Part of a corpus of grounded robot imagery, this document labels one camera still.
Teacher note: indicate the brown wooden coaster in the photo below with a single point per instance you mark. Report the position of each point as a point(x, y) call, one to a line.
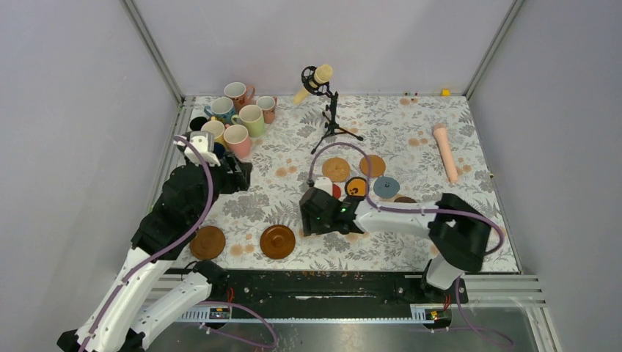
point(208, 243)

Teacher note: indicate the cream microphone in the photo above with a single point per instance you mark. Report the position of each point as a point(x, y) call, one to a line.
point(315, 81)

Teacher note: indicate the dark blue mug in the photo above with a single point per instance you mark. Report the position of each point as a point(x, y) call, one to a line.
point(219, 149)

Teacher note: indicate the pink cylindrical roller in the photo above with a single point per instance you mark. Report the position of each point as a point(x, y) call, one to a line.
point(441, 136)

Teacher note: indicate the woven rattan coaster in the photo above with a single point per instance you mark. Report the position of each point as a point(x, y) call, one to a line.
point(336, 169)

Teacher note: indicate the yellow mug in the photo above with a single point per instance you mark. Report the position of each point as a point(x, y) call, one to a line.
point(216, 129)

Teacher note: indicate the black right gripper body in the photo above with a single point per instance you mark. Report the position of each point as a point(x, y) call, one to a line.
point(320, 225)

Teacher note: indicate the black microphone tripod stand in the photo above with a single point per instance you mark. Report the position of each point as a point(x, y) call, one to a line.
point(331, 125)

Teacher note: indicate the blue round coaster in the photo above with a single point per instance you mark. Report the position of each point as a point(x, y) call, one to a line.
point(386, 187)

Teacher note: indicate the dark brown right coaster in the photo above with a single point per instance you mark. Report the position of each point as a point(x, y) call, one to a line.
point(404, 199)

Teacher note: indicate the blue patterned mug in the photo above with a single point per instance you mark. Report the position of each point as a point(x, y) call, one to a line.
point(223, 109)

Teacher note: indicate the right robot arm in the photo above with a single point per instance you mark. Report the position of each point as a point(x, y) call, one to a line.
point(457, 230)

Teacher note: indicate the orange black face coaster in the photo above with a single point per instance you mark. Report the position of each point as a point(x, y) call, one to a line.
point(356, 187)

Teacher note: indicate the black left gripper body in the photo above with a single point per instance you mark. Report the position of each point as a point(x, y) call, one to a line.
point(227, 182)

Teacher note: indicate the black mug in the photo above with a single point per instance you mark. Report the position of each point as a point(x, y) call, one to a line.
point(197, 123)

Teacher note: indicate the small pink mug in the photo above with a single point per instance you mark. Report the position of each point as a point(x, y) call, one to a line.
point(268, 105)

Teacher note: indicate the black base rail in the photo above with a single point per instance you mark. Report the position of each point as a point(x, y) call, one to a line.
point(284, 294)

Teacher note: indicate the light green mug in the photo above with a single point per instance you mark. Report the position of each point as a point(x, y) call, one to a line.
point(251, 117)

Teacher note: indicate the light wooden round coaster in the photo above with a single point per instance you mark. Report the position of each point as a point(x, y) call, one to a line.
point(372, 166)

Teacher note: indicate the brown wooden knob lid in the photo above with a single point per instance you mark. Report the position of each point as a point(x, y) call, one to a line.
point(277, 241)

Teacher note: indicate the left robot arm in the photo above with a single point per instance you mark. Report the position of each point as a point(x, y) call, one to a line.
point(185, 199)

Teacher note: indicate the red round coaster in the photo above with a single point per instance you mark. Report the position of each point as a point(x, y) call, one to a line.
point(336, 191)

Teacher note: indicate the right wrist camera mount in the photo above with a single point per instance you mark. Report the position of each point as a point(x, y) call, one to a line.
point(324, 184)

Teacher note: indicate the salmon mug with handle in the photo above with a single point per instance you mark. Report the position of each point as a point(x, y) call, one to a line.
point(241, 94)

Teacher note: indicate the floral table mat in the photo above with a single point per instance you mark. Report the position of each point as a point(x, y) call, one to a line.
point(399, 130)

